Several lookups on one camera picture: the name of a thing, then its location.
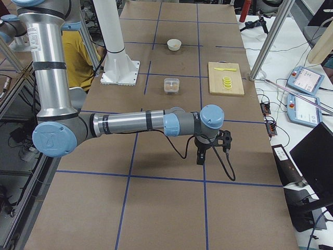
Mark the black tripod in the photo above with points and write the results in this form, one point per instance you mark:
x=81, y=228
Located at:
x=258, y=23

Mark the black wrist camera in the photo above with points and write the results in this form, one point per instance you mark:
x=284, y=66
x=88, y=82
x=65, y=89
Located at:
x=224, y=140

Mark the clear plastic egg box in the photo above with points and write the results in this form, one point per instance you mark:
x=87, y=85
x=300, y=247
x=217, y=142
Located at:
x=171, y=85

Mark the red cylinder bottle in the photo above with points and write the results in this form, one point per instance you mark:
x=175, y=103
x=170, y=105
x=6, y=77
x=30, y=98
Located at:
x=244, y=11

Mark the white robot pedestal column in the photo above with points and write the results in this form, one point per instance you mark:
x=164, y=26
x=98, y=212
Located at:
x=119, y=69

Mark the near teach pendant tablet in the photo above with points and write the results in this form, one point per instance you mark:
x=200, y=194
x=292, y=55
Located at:
x=302, y=112

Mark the white bowl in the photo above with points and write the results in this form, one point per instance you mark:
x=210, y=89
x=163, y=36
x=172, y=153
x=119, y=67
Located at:
x=174, y=44

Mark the aluminium frame post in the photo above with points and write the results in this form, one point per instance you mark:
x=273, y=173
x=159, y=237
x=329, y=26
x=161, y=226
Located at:
x=269, y=41

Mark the yellow lemon slices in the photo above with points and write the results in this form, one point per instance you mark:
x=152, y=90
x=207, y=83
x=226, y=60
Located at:
x=227, y=82

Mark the wooden cutting board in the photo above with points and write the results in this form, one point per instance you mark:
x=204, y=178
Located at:
x=216, y=83

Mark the black device with white label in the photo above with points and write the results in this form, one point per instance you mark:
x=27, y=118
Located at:
x=287, y=170

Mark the orange circuit board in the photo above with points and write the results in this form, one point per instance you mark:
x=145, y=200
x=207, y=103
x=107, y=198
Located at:
x=265, y=108

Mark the teach pendant tablet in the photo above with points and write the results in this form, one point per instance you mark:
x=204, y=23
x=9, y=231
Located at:
x=305, y=80
x=302, y=112

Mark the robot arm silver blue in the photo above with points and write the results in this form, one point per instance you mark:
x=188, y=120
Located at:
x=61, y=128

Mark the yellow plastic knife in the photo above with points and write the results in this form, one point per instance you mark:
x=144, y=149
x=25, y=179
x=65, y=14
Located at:
x=225, y=69

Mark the far teach pendant tablet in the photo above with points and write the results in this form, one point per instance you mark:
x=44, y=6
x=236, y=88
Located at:
x=305, y=80

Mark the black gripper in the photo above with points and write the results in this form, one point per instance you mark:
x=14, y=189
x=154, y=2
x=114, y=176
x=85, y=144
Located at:
x=202, y=145

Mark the person in yellow shirt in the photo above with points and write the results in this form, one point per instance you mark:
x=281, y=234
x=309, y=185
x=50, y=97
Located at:
x=80, y=70

